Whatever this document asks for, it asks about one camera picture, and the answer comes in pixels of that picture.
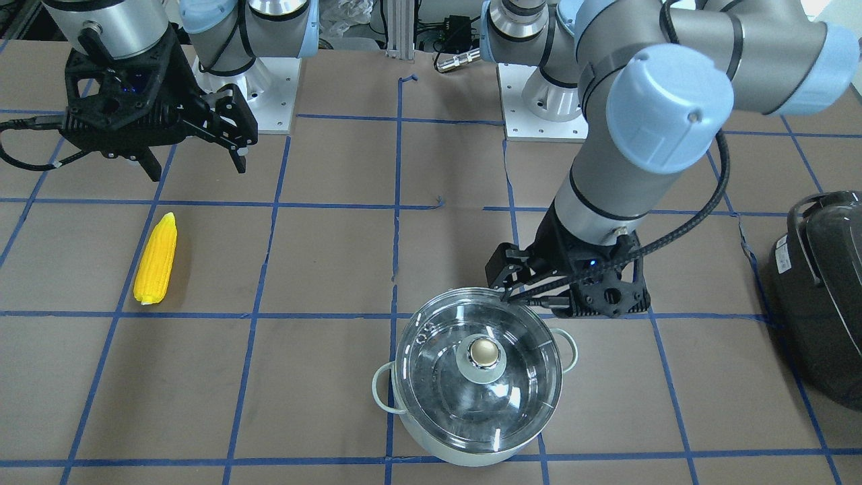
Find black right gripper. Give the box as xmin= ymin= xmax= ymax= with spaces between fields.
xmin=62 ymin=30 xmax=259 ymax=183

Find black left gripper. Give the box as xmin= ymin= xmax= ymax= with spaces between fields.
xmin=513 ymin=205 xmax=651 ymax=317

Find yellow toy corn cob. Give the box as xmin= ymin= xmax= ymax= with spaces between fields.
xmin=133 ymin=212 xmax=178 ymax=306

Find glass pot lid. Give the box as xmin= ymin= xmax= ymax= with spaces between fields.
xmin=394 ymin=288 xmax=564 ymax=453

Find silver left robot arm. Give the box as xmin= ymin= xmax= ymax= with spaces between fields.
xmin=482 ymin=1 xmax=860 ymax=317

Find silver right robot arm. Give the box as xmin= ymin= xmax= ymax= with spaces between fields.
xmin=44 ymin=1 xmax=319 ymax=181

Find pale green electric pot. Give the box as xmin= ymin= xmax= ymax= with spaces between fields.
xmin=372 ymin=288 xmax=578 ymax=467

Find black rice cooker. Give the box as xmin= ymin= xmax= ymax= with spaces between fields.
xmin=764 ymin=191 xmax=861 ymax=411

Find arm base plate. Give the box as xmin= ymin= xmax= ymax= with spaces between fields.
xmin=498 ymin=63 xmax=588 ymax=143
xmin=192 ymin=57 xmax=302 ymax=135

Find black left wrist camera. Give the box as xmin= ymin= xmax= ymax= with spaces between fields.
xmin=484 ymin=242 xmax=531 ymax=290

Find aluminium frame post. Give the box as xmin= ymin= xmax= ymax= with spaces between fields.
xmin=381 ymin=0 xmax=418 ymax=63

